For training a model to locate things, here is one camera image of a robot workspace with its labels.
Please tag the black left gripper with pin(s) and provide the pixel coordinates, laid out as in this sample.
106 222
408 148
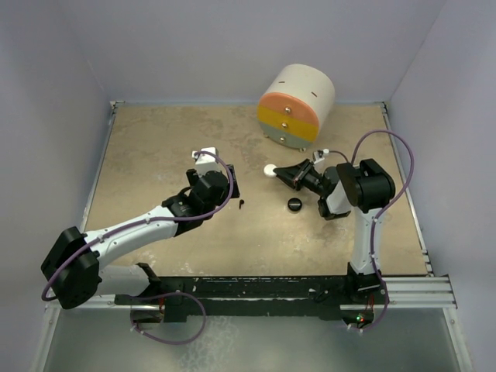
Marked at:
192 177

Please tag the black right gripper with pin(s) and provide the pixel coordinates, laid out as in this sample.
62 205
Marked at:
294 175

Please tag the white earbud charging case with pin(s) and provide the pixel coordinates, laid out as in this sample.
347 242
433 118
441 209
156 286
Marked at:
268 170

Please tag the black earbud charging case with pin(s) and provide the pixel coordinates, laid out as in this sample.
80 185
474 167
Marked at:
294 204

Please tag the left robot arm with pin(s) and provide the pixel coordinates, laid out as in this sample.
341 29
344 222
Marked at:
78 264

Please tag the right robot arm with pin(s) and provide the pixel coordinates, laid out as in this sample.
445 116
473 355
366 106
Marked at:
362 190

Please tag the round white drawer cabinet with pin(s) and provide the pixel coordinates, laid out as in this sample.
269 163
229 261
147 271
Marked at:
293 109

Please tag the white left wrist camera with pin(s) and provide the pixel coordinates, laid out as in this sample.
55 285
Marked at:
204 161

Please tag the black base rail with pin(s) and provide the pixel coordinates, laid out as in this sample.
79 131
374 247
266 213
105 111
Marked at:
322 297

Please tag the aluminium frame rail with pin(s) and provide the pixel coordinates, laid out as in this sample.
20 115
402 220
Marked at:
409 292

